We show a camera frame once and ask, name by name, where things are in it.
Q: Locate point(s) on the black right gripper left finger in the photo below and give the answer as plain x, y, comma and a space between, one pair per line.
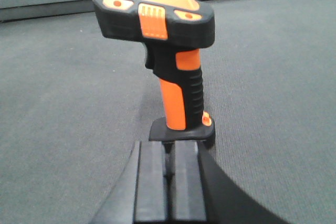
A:
140, 194

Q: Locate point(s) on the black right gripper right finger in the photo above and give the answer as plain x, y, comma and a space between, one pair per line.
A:
203, 193

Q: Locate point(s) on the orange black barcode scanner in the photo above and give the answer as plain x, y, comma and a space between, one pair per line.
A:
173, 32

